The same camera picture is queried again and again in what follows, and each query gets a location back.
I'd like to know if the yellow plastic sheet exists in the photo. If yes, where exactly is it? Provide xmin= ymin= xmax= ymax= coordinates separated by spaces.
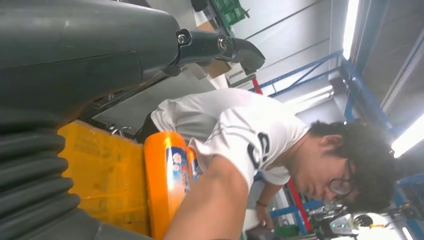
xmin=57 ymin=119 xmax=151 ymax=237

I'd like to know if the blue shelf rack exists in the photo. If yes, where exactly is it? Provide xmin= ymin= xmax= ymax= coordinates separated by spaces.
xmin=248 ymin=49 xmax=424 ymax=240

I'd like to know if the green crate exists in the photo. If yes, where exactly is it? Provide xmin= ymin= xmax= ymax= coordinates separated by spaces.
xmin=211 ymin=0 xmax=251 ymax=29

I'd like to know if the fluorescent ceiling light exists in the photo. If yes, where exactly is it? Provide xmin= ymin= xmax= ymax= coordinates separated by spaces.
xmin=284 ymin=84 xmax=335 ymax=108
xmin=390 ymin=113 xmax=424 ymax=159
xmin=342 ymin=0 xmax=361 ymax=61

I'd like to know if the person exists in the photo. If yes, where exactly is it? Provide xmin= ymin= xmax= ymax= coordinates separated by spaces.
xmin=134 ymin=87 xmax=398 ymax=240

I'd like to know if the orange detergent bottle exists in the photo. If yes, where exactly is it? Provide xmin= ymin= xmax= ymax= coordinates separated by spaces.
xmin=143 ymin=131 xmax=193 ymax=240
xmin=186 ymin=146 xmax=204 ymax=185

